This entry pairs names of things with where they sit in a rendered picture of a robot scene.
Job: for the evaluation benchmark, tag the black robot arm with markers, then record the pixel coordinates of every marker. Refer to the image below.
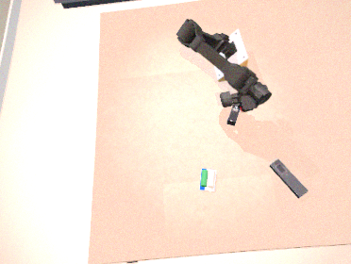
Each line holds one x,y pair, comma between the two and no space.
240,78

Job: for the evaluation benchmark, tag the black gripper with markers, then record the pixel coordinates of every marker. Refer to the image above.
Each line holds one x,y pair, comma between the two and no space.
227,99

